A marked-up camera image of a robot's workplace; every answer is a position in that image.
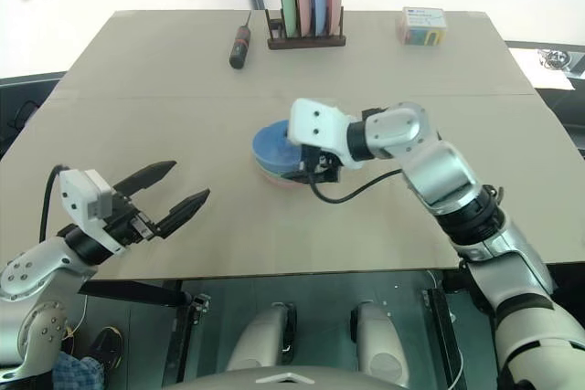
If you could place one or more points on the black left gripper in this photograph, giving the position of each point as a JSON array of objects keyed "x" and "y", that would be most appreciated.
[{"x": 130, "y": 221}]

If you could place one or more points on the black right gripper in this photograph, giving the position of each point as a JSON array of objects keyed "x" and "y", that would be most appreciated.
[{"x": 325, "y": 165}]

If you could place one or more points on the blue bowl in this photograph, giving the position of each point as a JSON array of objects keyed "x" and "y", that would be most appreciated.
[{"x": 274, "y": 145}]

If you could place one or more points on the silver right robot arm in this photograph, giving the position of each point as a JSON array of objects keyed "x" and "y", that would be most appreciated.
[{"x": 461, "y": 189}]

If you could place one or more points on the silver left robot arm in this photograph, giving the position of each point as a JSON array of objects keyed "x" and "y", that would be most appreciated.
[{"x": 27, "y": 271}]

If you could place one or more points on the pink bowl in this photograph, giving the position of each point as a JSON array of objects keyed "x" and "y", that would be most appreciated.
[{"x": 288, "y": 183}]

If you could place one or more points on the green bowl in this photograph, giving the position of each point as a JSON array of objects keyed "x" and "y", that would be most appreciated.
[{"x": 269, "y": 171}]

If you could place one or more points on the dark wooden plate rack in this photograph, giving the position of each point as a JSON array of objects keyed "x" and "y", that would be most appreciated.
[{"x": 306, "y": 41}]

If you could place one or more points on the black screwdriver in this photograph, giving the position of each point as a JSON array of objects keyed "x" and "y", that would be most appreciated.
[{"x": 240, "y": 43}]

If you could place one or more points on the black shoe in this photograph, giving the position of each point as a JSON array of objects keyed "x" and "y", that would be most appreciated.
[{"x": 106, "y": 346}]

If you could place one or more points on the grey left robot leg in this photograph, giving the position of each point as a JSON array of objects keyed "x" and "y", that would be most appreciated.
[{"x": 260, "y": 340}]

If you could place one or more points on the grey robot leg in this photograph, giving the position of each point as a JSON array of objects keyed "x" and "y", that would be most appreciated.
[
  {"x": 381, "y": 344},
  {"x": 260, "y": 340}
]

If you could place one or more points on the grey right robot leg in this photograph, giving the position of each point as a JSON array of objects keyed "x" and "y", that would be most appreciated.
[{"x": 381, "y": 344}]

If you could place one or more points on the small colourful card box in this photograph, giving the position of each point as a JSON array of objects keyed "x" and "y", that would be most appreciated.
[{"x": 422, "y": 27}]

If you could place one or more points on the blue checked cloth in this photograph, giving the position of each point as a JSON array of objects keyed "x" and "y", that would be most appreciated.
[{"x": 77, "y": 372}]

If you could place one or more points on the grey robot torso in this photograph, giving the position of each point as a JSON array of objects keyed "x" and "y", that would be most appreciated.
[{"x": 283, "y": 378}]

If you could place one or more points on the black table leg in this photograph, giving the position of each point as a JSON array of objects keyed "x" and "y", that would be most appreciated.
[{"x": 443, "y": 335}]

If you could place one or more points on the white paper sheet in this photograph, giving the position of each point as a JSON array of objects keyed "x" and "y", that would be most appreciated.
[{"x": 544, "y": 75}]

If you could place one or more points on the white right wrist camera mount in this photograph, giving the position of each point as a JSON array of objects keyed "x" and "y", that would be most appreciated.
[{"x": 320, "y": 127}]

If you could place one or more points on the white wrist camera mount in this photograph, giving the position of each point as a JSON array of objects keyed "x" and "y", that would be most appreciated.
[
  {"x": 77, "y": 198},
  {"x": 320, "y": 127}
]

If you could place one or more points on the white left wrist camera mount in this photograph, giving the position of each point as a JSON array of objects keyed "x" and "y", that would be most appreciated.
[{"x": 77, "y": 198}]

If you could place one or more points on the black table frame bar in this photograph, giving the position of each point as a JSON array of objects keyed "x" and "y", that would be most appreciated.
[{"x": 137, "y": 294}]

